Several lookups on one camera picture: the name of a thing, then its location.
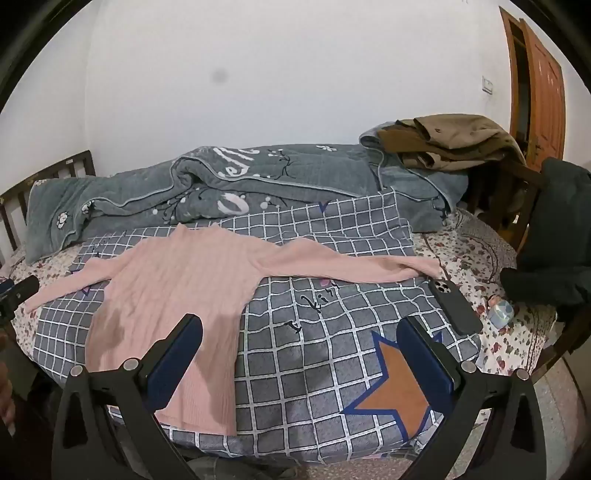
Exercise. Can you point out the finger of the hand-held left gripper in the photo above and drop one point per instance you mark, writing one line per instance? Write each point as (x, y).
(21, 288)

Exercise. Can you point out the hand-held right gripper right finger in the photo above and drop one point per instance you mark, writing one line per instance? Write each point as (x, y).
(418, 355)

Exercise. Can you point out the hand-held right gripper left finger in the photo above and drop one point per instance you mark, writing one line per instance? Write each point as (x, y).
(178, 350)

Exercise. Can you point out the pink knit sweater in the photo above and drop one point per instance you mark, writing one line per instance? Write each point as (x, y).
(184, 277)

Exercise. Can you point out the black smartphone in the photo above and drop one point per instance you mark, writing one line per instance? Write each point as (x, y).
(455, 307)

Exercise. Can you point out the dark wooden headboard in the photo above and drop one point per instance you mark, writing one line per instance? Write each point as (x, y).
(14, 203)

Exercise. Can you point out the small blue white jar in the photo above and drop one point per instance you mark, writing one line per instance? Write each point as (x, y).
(501, 314)

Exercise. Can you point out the grey checked blanket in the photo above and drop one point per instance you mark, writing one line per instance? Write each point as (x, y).
(300, 346)

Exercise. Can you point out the grey printed quilt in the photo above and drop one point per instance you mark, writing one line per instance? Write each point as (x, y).
(231, 184)

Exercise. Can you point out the dark green jacket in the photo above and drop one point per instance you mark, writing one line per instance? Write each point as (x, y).
(558, 221)

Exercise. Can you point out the wooden chair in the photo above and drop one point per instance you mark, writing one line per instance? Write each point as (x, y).
(521, 173)

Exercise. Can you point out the brown garment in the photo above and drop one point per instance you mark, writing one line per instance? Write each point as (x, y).
(392, 138)

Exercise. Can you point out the khaki jacket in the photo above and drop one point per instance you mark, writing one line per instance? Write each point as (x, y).
(461, 134)

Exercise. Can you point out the orange wooden door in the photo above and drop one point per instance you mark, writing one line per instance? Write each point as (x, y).
(545, 92)

